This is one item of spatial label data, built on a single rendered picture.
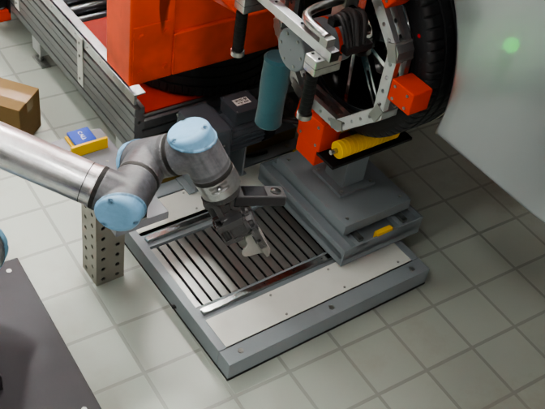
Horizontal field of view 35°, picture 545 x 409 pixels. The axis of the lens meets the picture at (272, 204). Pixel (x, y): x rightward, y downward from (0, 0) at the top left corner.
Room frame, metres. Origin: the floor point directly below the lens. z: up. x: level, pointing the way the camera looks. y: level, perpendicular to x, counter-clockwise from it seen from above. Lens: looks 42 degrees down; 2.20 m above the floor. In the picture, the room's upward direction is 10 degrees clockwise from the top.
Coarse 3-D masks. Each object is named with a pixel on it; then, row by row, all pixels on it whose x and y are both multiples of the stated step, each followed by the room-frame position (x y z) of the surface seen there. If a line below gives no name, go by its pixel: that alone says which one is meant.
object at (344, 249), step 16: (272, 160) 2.47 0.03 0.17; (272, 176) 2.38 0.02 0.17; (288, 192) 2.31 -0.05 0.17; (288, 208) 2.30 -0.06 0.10; (304, 208) 2.24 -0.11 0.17; (304, 224) 2.22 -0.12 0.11; (320, 224) 2.20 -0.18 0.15; (384, 224) 2.26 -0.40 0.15; (400, 224) 2.25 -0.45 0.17; (416, 224) 2.29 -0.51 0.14; (320, 240) 2.15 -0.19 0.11; (336, 240) 2.11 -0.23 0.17; (352, 240) 2.12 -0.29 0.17; (368, 240) 2.14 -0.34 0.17; (384, 240) 2.19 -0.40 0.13; (336, 256) 2.09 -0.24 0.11; (352, 256) 2.10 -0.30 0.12
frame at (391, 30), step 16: (288, 0) 2.42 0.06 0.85; (384, 16) 2.10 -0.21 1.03; (400, 16) 2.12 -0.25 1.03; (384, 32) 2.09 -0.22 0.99; (400, 32) 2.10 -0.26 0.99; (400, 48) 2.05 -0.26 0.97; (384, 64) 2.07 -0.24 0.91; (400, 64) 2.05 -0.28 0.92; (384, 80) 2.05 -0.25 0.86; (320, 96) 2.29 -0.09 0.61; (384, 96) 2.04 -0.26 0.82; (320, 112) 2.22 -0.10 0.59; (336, 112) 2.23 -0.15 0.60; (368, 112) 2.08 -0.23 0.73; (384, 112) 2.04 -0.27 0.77; (336, 128) 2.16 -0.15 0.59
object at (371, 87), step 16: (304, 0) 2.47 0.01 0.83; (320, 0) 2.51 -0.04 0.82; (368, 0) 2.30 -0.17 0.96; (368, 16) 2.29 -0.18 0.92; (352, 64) 2.30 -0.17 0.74; (368, 64) 2.25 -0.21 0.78; (336, 80) 2.37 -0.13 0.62; (352, 80) 2.30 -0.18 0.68; (368, 80) 2.24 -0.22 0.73; (336, 96) 2.30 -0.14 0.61; (352, 96) 2.30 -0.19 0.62; (368, 96) 2.32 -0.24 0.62
